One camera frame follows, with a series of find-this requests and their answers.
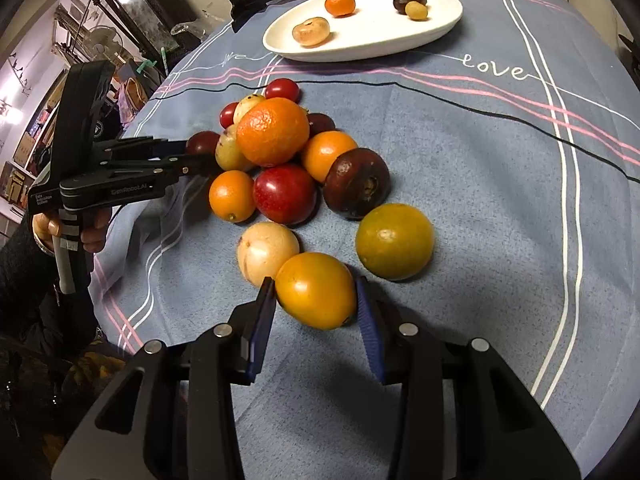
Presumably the red plum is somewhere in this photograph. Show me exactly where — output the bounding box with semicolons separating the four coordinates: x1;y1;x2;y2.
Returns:
252;163;318;226

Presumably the dark brown mangosteen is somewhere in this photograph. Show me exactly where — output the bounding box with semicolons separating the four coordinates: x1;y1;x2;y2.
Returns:
322;148;391;220

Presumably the dark wooden mirror cabinet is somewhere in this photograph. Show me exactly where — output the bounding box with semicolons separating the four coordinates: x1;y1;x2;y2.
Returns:
85;0;201;58

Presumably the yellow-green citrus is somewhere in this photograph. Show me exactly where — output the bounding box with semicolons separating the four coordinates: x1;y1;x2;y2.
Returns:
355;203;435;282

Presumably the greenish yellow fruit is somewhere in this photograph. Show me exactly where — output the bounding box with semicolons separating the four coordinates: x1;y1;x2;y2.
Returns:
215;126;256;172

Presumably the small beige round fruit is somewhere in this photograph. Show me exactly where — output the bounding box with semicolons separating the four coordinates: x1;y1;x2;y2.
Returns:
233;94;266;126

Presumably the dark plum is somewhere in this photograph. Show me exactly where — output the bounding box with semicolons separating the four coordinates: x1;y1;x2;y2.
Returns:
306;113;337;137

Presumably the person's left forearm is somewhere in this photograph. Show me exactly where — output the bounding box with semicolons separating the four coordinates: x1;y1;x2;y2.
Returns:
0;210;98;361

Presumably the electric fan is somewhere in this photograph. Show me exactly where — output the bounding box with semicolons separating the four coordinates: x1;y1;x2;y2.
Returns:
87;22;123;61

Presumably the person's left hand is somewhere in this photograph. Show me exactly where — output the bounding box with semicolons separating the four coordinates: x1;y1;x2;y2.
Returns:
31;207;115;257

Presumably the small smooth orange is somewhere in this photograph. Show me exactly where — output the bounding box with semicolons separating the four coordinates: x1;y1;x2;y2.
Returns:
209;170;257;223

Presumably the large orange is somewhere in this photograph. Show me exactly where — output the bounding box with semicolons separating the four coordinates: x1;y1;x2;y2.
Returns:
236;97;310;167

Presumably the medium orange mandarin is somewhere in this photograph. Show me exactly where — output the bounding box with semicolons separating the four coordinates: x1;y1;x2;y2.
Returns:
300;130;359;183

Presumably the flat beige fruit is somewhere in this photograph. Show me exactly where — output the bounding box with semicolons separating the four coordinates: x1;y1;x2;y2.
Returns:
292;16;331;48

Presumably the clear plastic bag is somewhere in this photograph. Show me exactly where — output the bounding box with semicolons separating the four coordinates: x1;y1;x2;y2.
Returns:
172;12;226;37

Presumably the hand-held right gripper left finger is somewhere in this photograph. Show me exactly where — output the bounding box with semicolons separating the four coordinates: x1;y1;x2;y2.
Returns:
50;276;277;480

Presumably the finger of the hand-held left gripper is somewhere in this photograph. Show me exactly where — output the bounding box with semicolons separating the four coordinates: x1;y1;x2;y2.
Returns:
92;136;193;161
100;152;221;191

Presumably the dark red round fruit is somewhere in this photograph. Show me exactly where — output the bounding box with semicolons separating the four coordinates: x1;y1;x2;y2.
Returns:
186;131;222;157

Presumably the red cherry tomato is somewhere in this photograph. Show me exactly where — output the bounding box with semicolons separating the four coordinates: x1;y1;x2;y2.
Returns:
264;78;301;103

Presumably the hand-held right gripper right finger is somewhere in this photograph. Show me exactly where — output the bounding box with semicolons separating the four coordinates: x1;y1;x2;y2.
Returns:
354;275;583;480

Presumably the white oval plate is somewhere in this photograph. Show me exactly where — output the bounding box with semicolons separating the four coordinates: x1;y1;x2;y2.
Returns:
262;0;463;63

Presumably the beige passion fruit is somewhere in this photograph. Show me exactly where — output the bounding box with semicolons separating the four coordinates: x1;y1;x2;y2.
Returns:
237;222;301;288

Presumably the dark patterned cloth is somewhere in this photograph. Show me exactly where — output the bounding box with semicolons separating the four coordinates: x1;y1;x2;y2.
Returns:
0;335;131;480

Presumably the yellow-orange smooth fruit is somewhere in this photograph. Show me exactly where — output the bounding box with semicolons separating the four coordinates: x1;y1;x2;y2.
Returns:
274;252;357;331

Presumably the blue plaid tablecloth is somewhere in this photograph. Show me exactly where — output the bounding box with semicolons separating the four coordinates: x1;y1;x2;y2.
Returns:
92;0;640;480

